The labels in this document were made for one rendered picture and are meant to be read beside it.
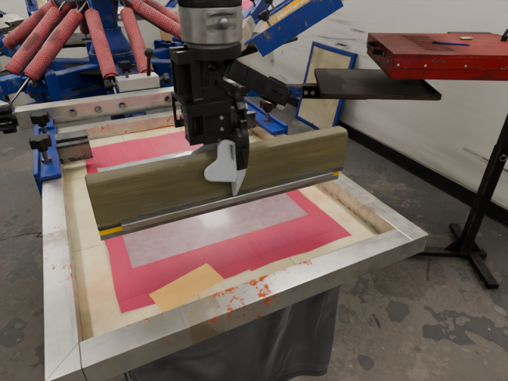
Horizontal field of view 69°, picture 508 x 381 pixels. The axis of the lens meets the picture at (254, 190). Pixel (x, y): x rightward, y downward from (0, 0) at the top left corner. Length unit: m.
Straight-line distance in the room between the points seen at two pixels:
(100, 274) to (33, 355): 1.27
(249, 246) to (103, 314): 0.25
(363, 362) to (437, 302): 0.53
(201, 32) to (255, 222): 0.38
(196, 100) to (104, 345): 0.32
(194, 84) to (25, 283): 1.88
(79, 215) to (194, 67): 0.44
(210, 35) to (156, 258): 0.37
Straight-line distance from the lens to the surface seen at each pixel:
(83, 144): 0.96
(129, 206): 0.53
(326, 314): 0.84
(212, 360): 0.74
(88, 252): 0.71
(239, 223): 0.71
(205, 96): 0.49
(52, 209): 0.78
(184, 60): 0.47
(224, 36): 0.46
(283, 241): 0.67
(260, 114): 1.10
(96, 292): 0.63
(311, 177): 0.62
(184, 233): 0.70
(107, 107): 1.19
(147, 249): 0.68
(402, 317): 1.91
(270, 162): 0.57
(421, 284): 2.10
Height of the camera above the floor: 1.38
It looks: 32 degrees down
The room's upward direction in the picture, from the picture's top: straight up
